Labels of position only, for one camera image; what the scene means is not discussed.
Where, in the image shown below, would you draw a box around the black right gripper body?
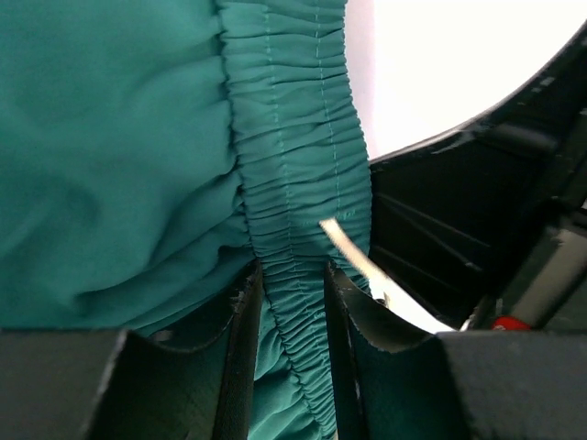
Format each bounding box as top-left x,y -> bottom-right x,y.
458,27 -> 587,331

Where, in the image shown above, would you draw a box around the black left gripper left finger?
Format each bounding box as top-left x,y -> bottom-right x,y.
1,262 -> 262,440

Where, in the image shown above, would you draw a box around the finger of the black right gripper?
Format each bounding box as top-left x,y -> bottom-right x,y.
369,77 -> 579,322

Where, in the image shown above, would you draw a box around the teal green shorts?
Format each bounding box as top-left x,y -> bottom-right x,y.
1,1 -> 371,439

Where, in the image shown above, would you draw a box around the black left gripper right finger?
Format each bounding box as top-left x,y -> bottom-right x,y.
324,265 -> 586,439

